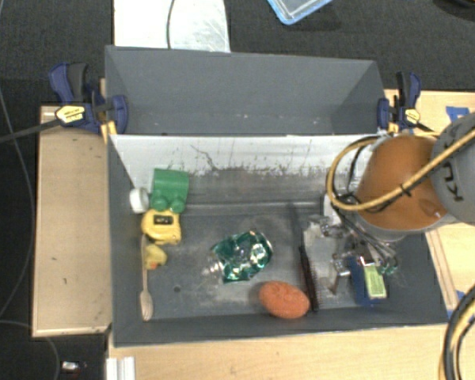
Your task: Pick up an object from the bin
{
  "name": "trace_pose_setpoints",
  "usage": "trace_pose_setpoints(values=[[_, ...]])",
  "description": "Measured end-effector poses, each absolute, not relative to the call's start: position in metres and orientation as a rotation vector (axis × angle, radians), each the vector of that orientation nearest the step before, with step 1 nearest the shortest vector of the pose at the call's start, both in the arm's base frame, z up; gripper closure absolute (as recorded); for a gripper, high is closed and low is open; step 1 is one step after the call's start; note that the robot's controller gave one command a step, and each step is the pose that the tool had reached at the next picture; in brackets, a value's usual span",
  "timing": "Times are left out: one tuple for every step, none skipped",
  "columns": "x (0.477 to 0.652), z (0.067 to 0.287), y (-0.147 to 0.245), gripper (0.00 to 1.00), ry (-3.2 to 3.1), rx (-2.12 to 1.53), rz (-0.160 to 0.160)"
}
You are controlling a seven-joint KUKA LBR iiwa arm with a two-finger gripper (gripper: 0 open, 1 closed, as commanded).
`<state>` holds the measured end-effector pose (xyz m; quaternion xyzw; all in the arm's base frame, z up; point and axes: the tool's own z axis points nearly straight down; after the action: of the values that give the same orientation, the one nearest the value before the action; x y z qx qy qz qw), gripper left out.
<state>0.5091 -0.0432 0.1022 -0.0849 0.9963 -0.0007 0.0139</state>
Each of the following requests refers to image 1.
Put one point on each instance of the yellow rubber duck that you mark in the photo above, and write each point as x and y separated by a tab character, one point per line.
155	256

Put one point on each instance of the blue box with green face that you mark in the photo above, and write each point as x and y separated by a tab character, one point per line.
374	283

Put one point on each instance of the white bottle cap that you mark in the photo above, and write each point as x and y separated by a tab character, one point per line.
138	200

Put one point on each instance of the pale wooden fork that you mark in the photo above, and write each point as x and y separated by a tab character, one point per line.
146	303

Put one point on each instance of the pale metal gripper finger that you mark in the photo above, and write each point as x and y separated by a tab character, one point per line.
339	269
325	228

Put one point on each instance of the grey metal bin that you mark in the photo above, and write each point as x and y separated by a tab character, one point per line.
229	93

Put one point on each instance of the clear bottle with green label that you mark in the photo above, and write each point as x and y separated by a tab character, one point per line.
243	255

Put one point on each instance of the pale wood board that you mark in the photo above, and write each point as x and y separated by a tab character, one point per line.
71	220

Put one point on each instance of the orange scrubber ball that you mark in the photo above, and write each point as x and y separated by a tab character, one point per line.
284	300

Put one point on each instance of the yellow toy tape measure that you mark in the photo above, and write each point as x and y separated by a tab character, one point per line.
160	226

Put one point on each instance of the green toy block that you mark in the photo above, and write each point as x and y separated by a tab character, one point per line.
168	186

